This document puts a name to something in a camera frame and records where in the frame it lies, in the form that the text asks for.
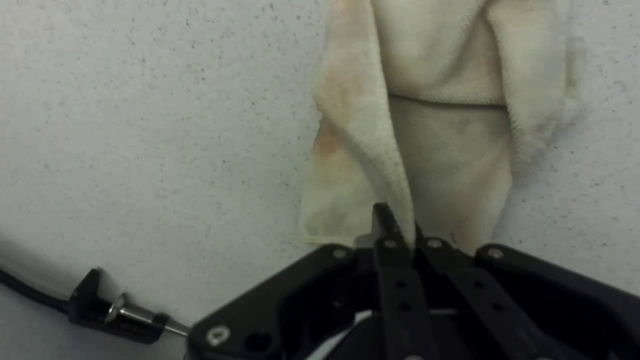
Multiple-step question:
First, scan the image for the beige cloth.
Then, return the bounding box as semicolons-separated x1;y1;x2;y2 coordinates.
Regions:
299;0;581;256

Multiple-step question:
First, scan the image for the black cable with clamp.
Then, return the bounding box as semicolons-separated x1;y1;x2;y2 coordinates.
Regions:
0;266;190;346

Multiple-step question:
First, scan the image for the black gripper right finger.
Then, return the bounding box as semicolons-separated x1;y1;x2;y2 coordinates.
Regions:
415;229;640;360

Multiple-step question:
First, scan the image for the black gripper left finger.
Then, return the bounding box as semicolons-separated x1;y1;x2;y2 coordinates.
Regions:
185;203;436;360

